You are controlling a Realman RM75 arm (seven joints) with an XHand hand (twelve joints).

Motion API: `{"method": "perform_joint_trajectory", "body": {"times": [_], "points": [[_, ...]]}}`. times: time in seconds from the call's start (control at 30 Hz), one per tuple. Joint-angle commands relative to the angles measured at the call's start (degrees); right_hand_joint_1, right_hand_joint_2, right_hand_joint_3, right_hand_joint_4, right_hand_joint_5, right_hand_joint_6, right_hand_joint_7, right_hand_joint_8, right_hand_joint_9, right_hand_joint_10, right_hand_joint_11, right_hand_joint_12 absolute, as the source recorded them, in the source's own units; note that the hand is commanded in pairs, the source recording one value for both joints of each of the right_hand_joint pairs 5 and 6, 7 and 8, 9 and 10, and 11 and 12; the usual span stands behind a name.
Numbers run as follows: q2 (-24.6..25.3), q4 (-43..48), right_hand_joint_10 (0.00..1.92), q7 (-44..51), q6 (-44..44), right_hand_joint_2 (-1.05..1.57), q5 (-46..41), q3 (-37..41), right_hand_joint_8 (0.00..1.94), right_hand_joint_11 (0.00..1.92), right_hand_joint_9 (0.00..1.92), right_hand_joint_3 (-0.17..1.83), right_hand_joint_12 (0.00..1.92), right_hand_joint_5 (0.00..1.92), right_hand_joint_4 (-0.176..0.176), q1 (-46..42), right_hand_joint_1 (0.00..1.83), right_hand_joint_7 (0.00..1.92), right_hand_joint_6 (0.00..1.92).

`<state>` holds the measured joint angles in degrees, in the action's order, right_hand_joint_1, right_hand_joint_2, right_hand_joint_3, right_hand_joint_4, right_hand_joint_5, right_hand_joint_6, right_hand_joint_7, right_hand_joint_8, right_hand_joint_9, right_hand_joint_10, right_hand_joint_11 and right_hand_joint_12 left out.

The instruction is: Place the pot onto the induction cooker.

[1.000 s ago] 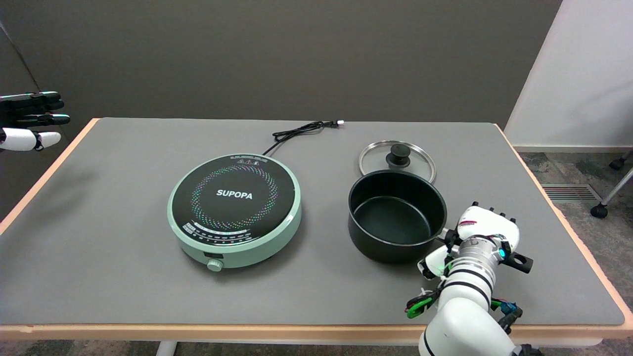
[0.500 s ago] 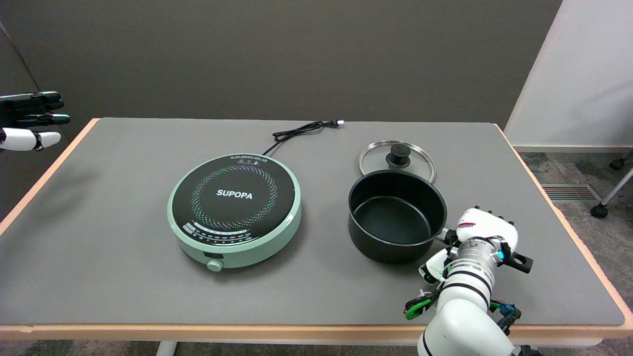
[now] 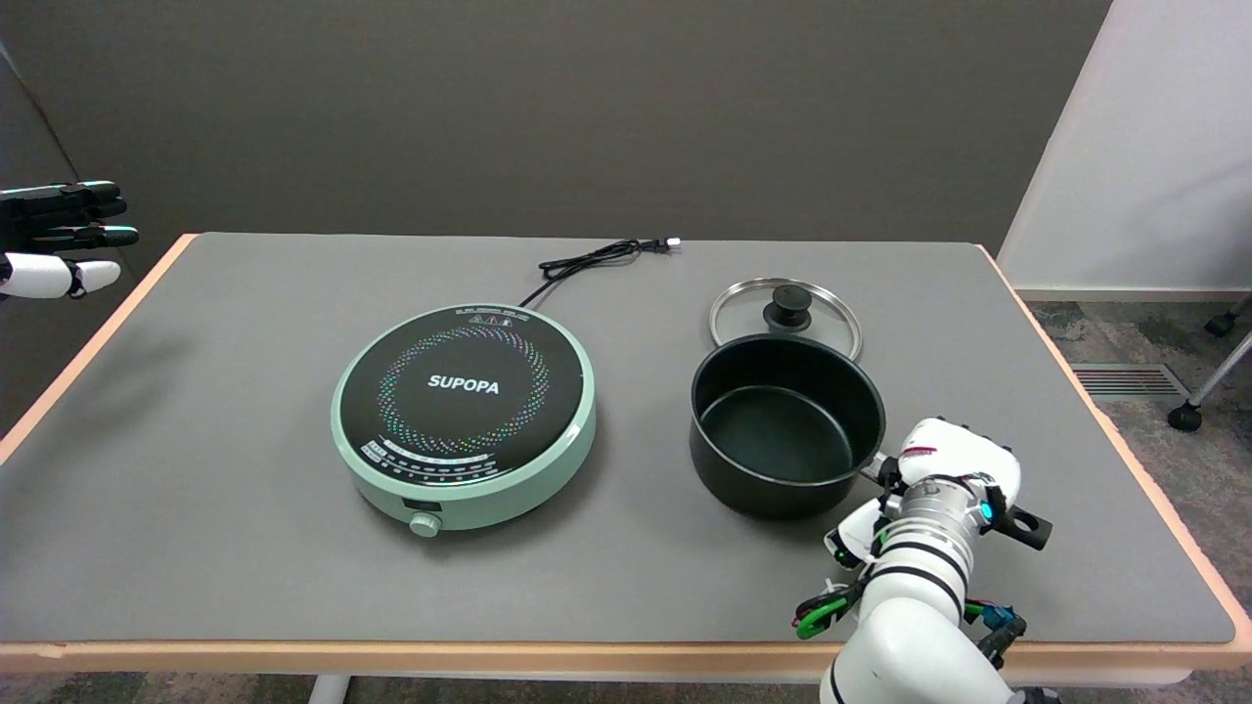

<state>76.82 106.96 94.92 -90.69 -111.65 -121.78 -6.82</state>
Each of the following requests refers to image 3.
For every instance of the grey chair leg with caster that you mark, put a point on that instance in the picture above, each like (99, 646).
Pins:
(1185, 418)
(1219, 325)

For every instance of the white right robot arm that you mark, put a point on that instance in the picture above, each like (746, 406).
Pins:
(910, 606)

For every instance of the floor air vent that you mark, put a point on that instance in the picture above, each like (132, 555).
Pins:
(1125, 381)

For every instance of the white table leg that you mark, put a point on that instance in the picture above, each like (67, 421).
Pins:
(329, 690)

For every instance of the green round induction cooker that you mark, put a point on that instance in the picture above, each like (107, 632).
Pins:
(469, 489)

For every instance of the grey table mat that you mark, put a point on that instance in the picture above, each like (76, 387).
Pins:
(245, 489)

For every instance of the glass lid with black knob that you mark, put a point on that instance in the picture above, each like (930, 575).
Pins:
(743, 308)

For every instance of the wooden edged table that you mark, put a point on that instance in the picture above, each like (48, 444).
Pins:
(391, 657)

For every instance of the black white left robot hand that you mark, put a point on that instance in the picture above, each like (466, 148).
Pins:
(39, 274)

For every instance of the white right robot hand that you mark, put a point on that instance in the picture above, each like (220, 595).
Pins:
(954, 452)

